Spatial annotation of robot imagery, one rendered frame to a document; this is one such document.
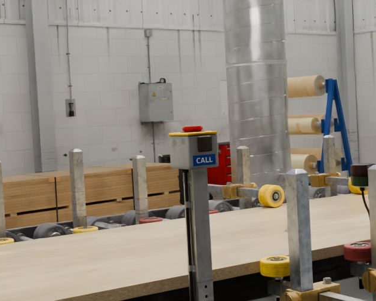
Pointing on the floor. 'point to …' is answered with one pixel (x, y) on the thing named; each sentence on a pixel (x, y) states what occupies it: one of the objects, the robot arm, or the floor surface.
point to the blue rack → (331, 86)
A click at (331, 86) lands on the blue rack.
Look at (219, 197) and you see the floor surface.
